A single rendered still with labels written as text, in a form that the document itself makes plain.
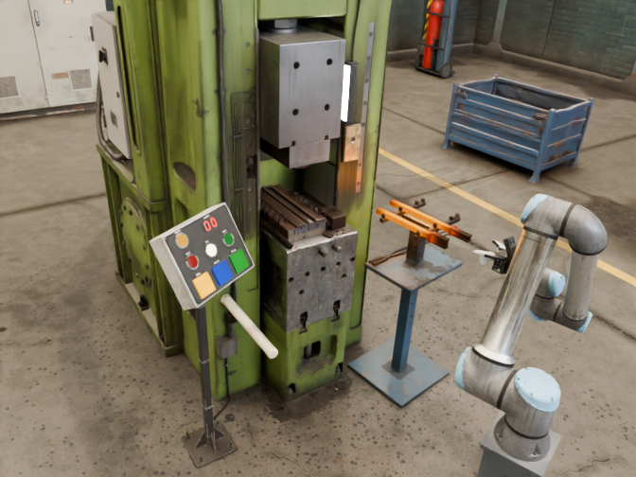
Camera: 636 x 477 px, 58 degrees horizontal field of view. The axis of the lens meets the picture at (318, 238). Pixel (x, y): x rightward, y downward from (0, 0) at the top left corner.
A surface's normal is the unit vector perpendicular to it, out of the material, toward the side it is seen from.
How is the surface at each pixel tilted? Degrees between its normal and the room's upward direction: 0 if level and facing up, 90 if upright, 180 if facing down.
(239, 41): 90
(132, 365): 0
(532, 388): 5
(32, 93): 90
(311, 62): 90
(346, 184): 90
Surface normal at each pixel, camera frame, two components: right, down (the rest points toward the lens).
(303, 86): 0.56, 0.43
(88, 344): 0.04, -0.87
